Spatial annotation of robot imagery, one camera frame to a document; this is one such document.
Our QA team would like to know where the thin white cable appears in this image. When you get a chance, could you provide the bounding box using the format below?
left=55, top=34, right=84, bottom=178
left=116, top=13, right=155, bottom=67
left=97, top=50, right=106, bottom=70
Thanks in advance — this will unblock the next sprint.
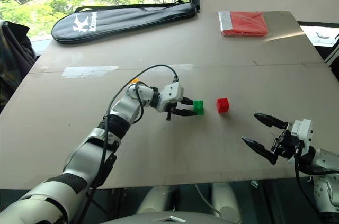
left=194, top=183, right=222, bottom=216

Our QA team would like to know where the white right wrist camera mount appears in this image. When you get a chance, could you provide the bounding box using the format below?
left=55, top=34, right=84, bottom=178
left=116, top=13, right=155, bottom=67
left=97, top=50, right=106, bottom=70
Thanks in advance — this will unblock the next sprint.
left=290, top=119, right=313, bottom=156

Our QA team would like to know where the green toy brick cube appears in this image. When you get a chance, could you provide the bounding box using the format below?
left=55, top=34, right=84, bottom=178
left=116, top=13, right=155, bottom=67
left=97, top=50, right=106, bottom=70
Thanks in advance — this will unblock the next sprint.
left=192, top=100, right=206, bottom=116

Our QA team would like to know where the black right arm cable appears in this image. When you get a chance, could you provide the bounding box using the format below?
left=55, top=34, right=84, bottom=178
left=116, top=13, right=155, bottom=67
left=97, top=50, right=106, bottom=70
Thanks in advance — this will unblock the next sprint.
left=293, top=149, right=323, bottom=217

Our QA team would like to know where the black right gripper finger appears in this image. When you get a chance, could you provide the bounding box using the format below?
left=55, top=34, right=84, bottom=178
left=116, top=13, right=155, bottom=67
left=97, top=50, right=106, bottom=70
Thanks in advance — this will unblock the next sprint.
left=253, top=113, right=289, bottom=130
left=240, top=136, right=280, bottom=166

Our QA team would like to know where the silver rounded robot leg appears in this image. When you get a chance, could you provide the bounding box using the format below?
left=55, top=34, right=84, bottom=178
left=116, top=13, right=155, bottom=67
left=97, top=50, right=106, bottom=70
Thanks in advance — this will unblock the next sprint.
left=211, top=183, right=243, bottom=222
left=136, top=185, right=181, bottom=216

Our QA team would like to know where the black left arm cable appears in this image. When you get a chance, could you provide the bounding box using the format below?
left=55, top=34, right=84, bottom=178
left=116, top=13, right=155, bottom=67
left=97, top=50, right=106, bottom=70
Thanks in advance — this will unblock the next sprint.
left=79, top=64, right=180, bottom=224

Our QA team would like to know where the black Kason racket bag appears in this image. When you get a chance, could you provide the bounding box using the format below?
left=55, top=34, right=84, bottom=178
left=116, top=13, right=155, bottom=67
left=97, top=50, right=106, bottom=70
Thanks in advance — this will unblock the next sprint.
left=51, top=0, right=200, bottom=45

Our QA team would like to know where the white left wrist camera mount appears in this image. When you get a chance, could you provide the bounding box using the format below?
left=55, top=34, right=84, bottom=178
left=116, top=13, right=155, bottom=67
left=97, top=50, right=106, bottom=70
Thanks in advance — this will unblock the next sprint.
left=158, top=82, right=184, bottom=113

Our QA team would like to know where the grey robot torso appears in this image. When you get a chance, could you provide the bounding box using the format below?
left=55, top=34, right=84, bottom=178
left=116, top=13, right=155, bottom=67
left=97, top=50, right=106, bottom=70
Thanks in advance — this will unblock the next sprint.
left=102, top=210, right=243, bottom=224

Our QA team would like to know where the red packet in clear wrap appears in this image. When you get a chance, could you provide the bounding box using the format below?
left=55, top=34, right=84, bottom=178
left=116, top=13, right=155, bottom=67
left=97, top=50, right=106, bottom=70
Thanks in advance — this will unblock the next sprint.
left=218, top=11, right=269, bottom=38

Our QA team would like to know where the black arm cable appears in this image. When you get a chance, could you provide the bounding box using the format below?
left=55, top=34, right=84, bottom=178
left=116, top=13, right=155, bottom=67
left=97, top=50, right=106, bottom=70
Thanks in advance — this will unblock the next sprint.
left=79, top=64, right=180, bottom=224
left=293, top=149, right=323, bottom=217

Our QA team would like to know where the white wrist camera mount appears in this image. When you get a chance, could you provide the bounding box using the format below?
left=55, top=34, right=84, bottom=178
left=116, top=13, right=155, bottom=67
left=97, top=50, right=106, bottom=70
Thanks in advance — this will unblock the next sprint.
left=290, top=119, right=313, bottom=156
left=158, top=82, right=184, bottom=113

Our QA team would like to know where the dark jacket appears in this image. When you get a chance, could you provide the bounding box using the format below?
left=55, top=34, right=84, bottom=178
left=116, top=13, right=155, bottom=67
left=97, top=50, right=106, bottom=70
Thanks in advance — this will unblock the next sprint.
left=0, top=19, right=37, bottom=113

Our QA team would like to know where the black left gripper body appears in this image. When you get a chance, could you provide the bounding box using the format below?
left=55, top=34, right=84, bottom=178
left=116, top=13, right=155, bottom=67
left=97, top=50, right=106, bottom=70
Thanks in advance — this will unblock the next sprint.
left=163, top=97, right=186, bottom=121

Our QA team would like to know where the red toy brick cube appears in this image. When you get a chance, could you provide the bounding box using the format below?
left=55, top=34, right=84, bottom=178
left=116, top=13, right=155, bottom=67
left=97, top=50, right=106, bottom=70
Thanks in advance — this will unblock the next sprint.
left=216, top=97, right=230, bottom=114

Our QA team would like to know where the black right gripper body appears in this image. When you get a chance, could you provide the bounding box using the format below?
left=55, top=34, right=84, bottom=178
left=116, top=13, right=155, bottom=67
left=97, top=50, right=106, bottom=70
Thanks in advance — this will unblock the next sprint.
left=271, top=122, right=302, bottom=160

